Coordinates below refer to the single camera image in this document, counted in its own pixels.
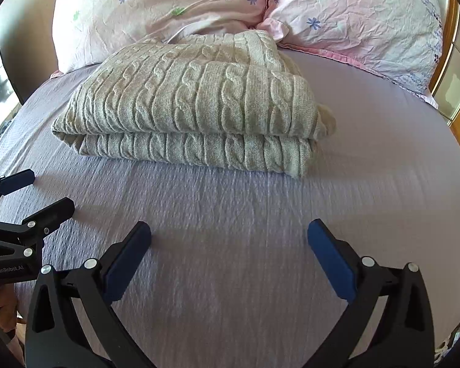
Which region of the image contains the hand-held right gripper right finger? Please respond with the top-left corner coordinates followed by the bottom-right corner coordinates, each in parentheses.
top-left (307, 218), bottom-right (436, 368)

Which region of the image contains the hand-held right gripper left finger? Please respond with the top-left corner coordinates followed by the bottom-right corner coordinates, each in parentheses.
top-left (25, 221), bottom-right (156, 368)

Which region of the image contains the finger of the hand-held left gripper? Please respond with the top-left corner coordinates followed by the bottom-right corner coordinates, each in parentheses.
top-left (0, 197), bottom-right (76, 261)
top-left (0, 169), bottom-right (36, 208)

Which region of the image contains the cream cable-knit sweater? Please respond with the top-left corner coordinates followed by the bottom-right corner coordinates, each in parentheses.
top-left (51, 30), bottom-right (337, 179)

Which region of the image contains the person's left hand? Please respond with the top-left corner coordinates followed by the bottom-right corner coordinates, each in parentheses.
top-left (0, 284), bottom-right (21, 335)

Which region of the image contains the lavender bed sheet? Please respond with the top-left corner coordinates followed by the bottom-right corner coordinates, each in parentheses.
top-left (0, 49), bottom-right (460, 368)

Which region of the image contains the wooden headboard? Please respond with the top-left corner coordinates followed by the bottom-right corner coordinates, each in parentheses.
top-left (428, 0), bottom-right (460, 159)

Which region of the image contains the pink pillow with tree print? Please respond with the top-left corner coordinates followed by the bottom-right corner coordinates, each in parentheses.
top-left (52, 0), bottom-right (272, 75)

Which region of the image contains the pink floral pillow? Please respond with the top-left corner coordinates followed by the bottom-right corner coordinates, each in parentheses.
top-left (258, 0), bottom-right (444, 109)

